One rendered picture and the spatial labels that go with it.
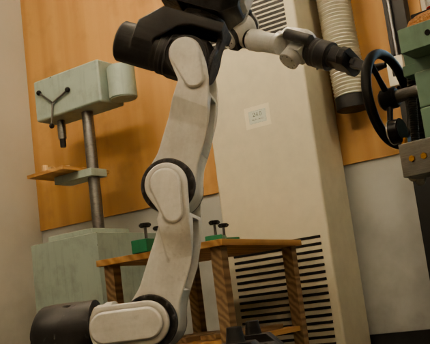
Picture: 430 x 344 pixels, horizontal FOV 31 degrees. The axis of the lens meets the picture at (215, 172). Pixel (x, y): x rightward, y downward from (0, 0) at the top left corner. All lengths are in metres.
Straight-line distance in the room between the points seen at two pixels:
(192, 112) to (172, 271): 0.41
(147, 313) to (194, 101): 0.55
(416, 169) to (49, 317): 0.99
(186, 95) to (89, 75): 1.99
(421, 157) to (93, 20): 3.06
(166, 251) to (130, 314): 0.18
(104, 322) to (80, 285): 1.73
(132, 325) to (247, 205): 1.65
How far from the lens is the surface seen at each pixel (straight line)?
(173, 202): 1.96
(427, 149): 1.87
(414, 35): 1.95
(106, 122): 4.44
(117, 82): 3.88
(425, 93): 1.97
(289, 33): 2.42
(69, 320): 2.06
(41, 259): 3.91
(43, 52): 4.86
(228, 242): 2.77
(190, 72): 2.03
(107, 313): 2.00
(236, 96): 3.62
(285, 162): 3.45
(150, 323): 1.97
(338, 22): 3.58
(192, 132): 2.03
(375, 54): 2.22
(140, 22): 2.13
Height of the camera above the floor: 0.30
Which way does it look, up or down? 10 degrees up
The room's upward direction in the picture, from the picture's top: 7 degrees counter-clockwise
